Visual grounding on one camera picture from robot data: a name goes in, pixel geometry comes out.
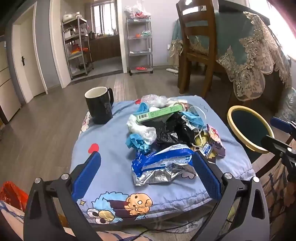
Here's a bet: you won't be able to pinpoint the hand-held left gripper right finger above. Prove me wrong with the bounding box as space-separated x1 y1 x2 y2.
192 151 271 241

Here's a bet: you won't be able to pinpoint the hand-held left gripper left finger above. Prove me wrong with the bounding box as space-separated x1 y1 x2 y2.
23 151 102 241

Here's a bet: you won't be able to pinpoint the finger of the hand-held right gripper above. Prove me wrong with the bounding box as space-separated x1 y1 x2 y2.
261 135 296 183
270 117 296 135

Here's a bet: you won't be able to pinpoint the small white blue packet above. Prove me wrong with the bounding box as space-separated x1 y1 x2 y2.
200 142 214 158

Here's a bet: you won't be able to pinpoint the teal bin with yellow rim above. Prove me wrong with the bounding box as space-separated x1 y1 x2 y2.
227 105 275 153

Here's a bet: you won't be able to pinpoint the purple snack packet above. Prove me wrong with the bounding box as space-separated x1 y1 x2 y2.
206 124 226 158

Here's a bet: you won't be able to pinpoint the blue foil snack wrapper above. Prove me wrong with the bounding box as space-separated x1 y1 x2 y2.
131 144 201 186

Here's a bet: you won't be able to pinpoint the black plastic bag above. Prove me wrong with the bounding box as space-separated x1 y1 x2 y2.
143 112 197 149

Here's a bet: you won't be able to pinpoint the blue face mask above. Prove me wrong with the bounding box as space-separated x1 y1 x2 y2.
181 105 207 130
138 103 150 115

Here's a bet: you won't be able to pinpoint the white tissue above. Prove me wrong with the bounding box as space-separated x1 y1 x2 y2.
126 115 157 145

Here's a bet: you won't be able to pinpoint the white paper wrapper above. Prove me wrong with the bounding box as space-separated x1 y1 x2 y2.
168 98 189 109

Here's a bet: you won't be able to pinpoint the green cardboard box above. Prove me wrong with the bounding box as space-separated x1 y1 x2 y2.
136 104 183 122

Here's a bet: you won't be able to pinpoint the clear plastic bag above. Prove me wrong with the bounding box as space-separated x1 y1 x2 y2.
141 94 170 109

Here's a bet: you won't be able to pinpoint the large clear water bottle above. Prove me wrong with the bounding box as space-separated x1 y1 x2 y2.
276 87 296 121

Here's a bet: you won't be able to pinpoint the blue cartoon printed pillow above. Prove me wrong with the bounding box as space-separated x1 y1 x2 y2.
69 95 256 225

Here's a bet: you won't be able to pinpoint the black mug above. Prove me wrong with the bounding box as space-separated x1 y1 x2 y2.
84 86 114 125

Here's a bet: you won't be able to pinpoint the red plastic bag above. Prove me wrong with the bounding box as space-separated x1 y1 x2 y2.
0 181 29 212

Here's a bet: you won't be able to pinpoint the table with lace tablecloth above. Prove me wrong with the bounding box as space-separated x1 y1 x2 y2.
168 10 293 102

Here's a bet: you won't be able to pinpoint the white cabinet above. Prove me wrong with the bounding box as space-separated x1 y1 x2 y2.
0 35 21 126

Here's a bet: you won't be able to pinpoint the metal shelf rack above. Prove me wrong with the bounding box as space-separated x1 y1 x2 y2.
61 14 94 80

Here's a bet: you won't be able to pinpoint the white door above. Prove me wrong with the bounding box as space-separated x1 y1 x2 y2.
13 17 47 105

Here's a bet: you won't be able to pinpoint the brown wooden chair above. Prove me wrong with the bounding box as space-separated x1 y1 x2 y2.
176 0 220 98

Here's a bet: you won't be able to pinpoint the wooden kitchen cabinet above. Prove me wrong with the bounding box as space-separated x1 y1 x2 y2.
89 35 122 62

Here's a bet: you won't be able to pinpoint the grey rolling shelf cart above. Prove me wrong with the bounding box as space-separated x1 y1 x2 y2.
125 9 154 76

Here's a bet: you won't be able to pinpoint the kitchen window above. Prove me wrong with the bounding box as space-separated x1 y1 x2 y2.
91 3 117 35

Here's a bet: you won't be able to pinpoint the plastic bags of goods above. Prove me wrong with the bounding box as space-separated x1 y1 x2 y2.
125 1 152 20

